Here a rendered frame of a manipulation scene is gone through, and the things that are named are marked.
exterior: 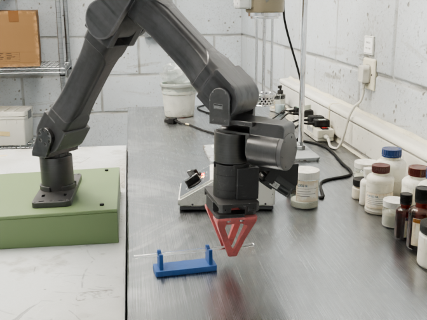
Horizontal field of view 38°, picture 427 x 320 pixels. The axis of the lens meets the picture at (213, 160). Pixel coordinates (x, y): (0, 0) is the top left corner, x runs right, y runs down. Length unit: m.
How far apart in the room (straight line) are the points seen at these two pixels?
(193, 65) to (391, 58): 0.81
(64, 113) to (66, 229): 0.21
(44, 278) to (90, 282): 0.08
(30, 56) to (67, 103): 2.25
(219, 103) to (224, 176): 0.12
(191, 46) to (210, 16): 2.77
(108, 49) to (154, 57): 2.65
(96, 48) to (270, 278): 0.47
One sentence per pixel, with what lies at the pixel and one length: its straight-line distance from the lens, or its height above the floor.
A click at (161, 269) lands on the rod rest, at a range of 0.99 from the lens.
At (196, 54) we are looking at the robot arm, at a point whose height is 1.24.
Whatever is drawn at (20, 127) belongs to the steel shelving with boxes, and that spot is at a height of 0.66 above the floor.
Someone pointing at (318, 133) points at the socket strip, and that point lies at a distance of 1.92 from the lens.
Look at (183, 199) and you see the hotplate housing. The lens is 1.27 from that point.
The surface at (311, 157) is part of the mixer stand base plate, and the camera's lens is 1.69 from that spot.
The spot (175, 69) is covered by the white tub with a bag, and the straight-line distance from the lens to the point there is 2.29.
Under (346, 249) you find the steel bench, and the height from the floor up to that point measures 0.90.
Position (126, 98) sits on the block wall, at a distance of 3.73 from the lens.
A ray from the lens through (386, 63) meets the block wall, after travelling 1.69.
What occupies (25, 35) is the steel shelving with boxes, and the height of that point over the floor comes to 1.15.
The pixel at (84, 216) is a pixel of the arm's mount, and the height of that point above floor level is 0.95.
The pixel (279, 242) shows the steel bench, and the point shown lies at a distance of 1.13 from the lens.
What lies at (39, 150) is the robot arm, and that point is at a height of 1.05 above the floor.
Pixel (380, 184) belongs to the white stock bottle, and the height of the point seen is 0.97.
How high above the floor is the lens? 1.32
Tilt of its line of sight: 14 degrees down
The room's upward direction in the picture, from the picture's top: straight up
